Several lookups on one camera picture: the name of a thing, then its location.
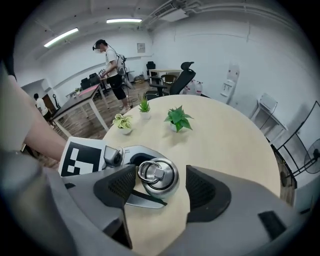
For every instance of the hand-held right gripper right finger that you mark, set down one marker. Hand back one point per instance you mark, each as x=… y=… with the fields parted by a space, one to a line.
x=245 y=207

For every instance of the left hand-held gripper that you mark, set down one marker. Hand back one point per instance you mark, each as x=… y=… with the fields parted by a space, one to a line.
x=82 y=157

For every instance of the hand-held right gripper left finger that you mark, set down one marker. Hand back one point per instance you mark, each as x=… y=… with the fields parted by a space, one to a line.
x=100 y=195

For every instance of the silver metal lid with ring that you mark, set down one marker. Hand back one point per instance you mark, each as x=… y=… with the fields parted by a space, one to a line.
x=165 y=175

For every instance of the person's left forearm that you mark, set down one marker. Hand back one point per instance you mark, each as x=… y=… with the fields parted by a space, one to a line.
x=40 y=132

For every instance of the variegated pale-leaf potted plant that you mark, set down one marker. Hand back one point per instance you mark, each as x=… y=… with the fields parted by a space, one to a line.
x=122 y=122

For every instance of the beige round table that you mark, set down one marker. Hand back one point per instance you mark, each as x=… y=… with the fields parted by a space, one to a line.
x=225 y=150

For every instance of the broad-leaf green potted plant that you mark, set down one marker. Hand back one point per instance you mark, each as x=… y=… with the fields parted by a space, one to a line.
x=178 y=117

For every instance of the small spiky potted plant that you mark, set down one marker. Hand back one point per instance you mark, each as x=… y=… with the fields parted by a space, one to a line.
x=144 y=106

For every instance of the black standing fan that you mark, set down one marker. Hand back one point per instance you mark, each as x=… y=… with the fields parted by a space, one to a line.
x=314 y=156

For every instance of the black-framed rolling whiteboard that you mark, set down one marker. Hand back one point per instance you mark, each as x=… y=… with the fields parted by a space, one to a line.
x=300 y=140

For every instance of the white side table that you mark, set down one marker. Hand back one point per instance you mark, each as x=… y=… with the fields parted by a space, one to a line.
x=271 y=120

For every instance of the dark table with white legs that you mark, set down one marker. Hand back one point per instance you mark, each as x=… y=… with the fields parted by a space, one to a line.
x=75 y=102

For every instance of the clear water jug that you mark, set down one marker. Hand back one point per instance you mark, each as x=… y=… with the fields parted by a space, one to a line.
x=199 y=88
x=191 y=87

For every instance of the brown wooden chair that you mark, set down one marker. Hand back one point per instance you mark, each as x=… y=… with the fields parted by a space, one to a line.
x=168 y=78

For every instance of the black office chair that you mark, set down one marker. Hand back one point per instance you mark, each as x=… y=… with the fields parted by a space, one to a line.
x=183 y=78

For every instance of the light wooden rectangular desk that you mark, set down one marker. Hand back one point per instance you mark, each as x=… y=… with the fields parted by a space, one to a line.
x=165 y=71

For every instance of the white flat panel appliance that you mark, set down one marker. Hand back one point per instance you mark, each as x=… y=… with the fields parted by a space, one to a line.
x=268 y=101

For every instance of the black mesh chair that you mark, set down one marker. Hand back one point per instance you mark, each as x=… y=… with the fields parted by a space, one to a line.
x=150 y=67

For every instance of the white water dispenser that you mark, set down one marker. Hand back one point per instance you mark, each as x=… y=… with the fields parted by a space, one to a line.
x=231 y=82

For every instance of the ceiling tube light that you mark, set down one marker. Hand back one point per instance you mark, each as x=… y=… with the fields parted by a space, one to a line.
x=61 y=37
x=124 y=21

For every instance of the ceiling air conditioner unit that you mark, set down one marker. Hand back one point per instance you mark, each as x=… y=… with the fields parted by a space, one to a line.
x=172 y=11

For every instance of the silver gripper-mounted camera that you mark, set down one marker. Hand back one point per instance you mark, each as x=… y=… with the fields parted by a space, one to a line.
x=113 y=156

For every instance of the grey wall poster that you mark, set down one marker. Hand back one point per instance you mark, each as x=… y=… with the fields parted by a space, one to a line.
x=141 y=48

